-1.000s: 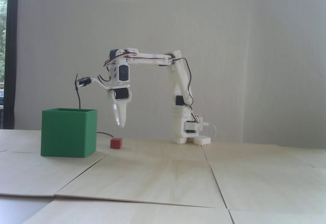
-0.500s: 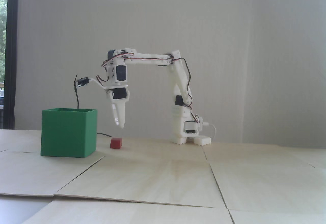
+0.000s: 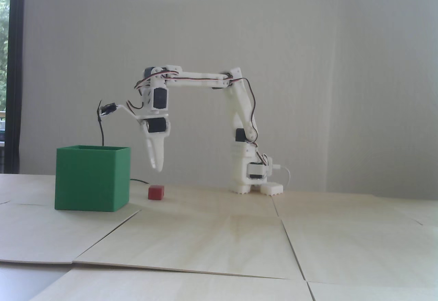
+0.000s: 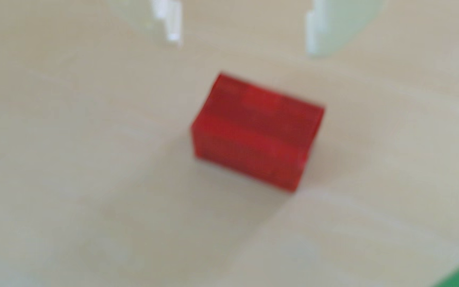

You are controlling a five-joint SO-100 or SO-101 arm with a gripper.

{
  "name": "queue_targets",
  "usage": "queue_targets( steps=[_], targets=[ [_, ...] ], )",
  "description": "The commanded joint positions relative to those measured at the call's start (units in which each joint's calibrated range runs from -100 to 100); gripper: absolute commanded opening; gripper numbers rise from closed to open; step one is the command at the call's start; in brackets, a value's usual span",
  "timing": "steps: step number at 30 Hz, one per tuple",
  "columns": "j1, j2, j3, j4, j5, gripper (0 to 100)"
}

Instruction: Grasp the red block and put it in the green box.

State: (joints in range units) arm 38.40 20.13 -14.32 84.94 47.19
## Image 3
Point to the green box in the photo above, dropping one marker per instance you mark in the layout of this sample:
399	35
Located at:
89	178

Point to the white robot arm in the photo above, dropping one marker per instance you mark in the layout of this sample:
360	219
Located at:
239	109

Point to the black window frame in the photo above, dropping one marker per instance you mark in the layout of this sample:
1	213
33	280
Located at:
16	75

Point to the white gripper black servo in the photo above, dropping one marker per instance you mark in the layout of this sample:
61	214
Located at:
156	126

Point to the red block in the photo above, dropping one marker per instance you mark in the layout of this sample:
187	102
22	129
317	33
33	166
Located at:
155	192

